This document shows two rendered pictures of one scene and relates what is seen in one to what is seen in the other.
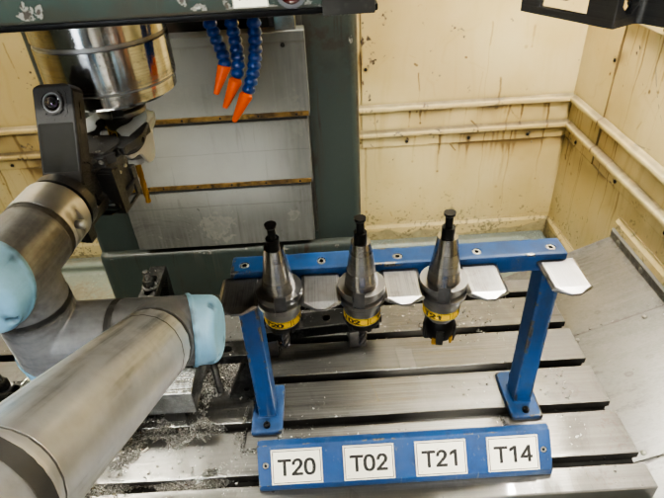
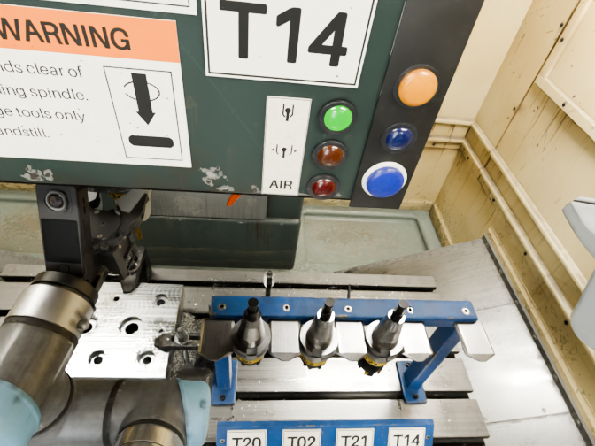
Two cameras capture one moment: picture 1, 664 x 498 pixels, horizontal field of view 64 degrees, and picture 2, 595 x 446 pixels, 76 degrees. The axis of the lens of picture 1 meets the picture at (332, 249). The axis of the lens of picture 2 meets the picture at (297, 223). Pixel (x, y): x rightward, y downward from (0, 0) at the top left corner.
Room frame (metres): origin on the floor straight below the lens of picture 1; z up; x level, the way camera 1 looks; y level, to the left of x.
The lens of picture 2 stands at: (0.25, 0.08, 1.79)
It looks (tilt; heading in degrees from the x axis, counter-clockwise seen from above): 45 degrees down; 351
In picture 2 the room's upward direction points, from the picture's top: 9 degrees clockwise
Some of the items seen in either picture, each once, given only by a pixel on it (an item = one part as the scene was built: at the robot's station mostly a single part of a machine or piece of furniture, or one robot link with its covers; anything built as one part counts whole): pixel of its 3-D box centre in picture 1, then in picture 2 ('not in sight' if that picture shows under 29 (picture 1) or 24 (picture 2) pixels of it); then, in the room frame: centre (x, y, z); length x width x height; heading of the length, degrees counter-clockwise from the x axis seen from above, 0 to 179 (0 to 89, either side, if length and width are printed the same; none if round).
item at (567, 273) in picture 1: (565, 278); (475, 342); (0.55, -0.31, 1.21); 0.07 x 0.05 x 0.01; 0
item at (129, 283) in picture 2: (154, 297); (135, 274); (0.85, 0.37, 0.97); 0.13 x 0.03 x 0.15; 0
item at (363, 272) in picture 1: (361, 262); (322, 326); (0.55, -0.04, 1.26); 0.04 x 0.04 x 0.07
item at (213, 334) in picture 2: (239, 297); (216, 339); (0.55, 0.13, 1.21); 0.07 x 0.05 x 0.01; 0
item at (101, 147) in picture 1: (87, 184); (88, 259); (0.57, 0.28, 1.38); 0.12 x 0.08 x 0.09; 172
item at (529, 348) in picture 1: (532, 336); (432, 354); (0.61, -0.31, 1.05); 0.10 x 0.05 x 0.30; 0
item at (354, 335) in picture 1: (312, 331); not in sight; (0.77, 0.05, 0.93); 0.26 x 0.05 x 0.06; 95
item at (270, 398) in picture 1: (258, 352); (222, 352); (0.61, 0.13, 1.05); 0.10 x 0.05 x 0.30; 0
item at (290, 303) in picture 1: (280, 293); (251, 338); (0.55, 0.07, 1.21); 0.06 x 0.06 x 0.03
